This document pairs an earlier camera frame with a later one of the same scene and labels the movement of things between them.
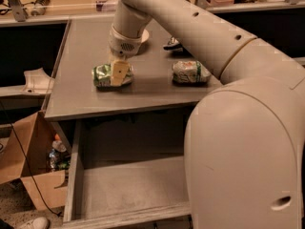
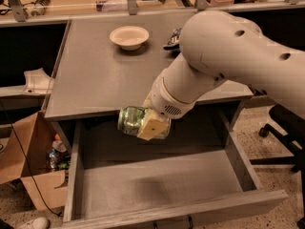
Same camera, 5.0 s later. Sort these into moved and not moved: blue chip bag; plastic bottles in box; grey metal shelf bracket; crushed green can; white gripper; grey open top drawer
Moved: crushed green can; white gripper
Not moved: blue chip bag; plastic bottles in box; grey open top drawer; grey metal shelf bracket
